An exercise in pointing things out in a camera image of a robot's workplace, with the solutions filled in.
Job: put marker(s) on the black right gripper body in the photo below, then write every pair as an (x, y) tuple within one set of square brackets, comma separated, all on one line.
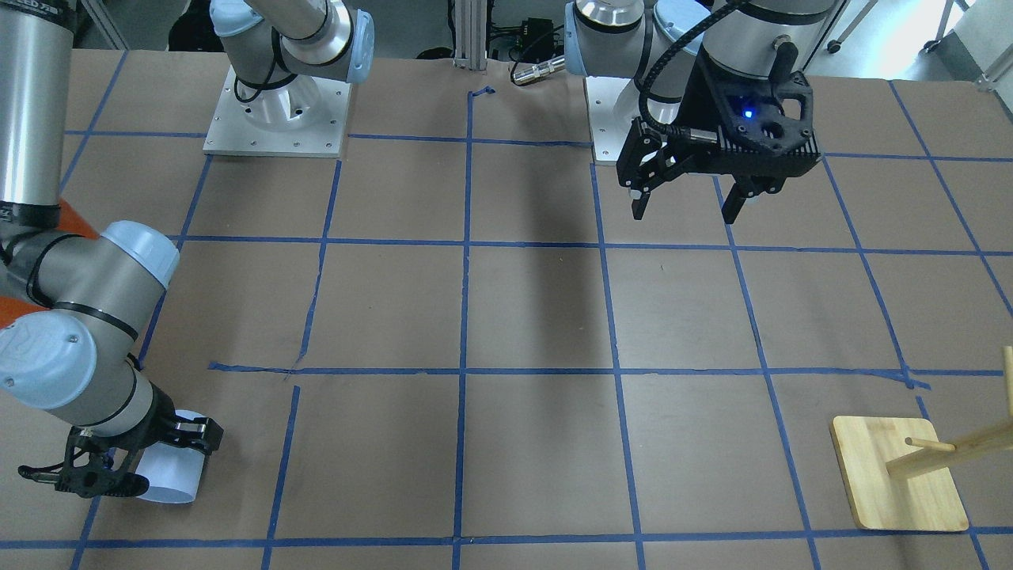
[(161, 417)]

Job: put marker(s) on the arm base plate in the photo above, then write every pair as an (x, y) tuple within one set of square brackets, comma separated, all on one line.
[(612, 105), (304, 119)]

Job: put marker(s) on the pale blue plastic cup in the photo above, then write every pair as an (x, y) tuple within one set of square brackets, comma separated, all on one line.
[(173, 473)]

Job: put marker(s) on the aluminium frame post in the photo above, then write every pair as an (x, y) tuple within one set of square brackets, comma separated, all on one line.
[(470, 34)]

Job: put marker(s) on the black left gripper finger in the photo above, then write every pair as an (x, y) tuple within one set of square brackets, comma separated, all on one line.
[(649, 158), (745, 188)]

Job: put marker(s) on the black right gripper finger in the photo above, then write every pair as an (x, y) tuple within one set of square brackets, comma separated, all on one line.
[(188, 431), (88, 472)]

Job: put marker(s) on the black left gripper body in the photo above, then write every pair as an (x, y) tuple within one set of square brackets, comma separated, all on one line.
[(701, 104)]

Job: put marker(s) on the wooden cup holder stand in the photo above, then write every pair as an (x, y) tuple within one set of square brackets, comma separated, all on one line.
[(896, 471)]

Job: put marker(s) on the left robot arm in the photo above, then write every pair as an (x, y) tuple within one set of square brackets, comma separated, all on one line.
[(724, 96)]

